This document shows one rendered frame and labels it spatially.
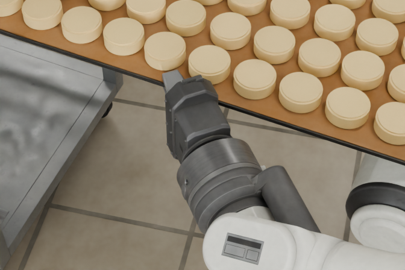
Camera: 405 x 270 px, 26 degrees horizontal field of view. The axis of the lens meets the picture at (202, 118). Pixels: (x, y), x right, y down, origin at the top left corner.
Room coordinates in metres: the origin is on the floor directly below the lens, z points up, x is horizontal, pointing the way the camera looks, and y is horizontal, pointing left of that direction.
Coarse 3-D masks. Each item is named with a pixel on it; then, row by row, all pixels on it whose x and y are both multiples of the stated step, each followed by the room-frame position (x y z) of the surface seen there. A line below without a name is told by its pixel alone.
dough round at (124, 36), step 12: (108, 24) 0.77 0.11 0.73; (120, 24) 0.77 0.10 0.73; (132, 24) 0.77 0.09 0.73; (108, 36) 0.75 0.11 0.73; (120, 36) 0.75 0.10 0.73; (132, 36) 0.75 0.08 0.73; (144, 36) 0.76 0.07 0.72; (108, 48) 0.74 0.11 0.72; (120, 48) 0.73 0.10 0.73; (132, 48) 0.74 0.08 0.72
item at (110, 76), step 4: (104, 68) 1.20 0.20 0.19; (104, 72) 1.20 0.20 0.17; (108, 72) 1.20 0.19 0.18; (112, 72) 1.19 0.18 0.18; (116, 72) 1.20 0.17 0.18; (104, 76) 1.20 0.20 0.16; (108, 76) 1.20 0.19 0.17; (112, 76) 1.19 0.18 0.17; (116, 76) 1.19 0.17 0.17; (120, 76) 1.21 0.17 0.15; (104, 80) 1.20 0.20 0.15; (108, 80) 1.20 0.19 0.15; (112, 80) 1.19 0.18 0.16; (116, 80) 1.19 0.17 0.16; (120, 80) 1.21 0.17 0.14; (116, 84) 1.19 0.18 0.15; (120, 84) 1.20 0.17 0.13; (116, 88) 1.19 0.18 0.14; (120, 88) 1.20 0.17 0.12
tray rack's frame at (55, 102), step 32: (0, 64) 1.24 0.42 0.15; (32, 64) 1.24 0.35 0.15; (64, 64) 1.24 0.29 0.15; (0, 96) 1.16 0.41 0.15; (32, 96) 1.16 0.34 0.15; (64, 96) 1.16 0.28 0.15; (96, 96) 1.16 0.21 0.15; (0, 128) 1.07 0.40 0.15; (32, 128) 1.07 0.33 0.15; (64, 128) 1.07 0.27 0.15; (0, 160) 1.00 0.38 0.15; (32, 160) 1.00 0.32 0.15; (64, 160) 1.00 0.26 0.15; (0, 192) 0.92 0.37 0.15; (32, 192) 0.92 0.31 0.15
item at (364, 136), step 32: (64, 0) 0.83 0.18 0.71; (224, 0) 0.83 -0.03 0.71; (320, 0) 0.83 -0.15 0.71; (32, 32) 0.78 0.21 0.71; (256, 32) 0.78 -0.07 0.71; (128, 64) 0.72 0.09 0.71; (288, 64) 0.72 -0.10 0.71; (224, 96) 0.67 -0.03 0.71; (384, 96) 0.67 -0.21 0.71; (320, 128) 0.62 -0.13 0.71
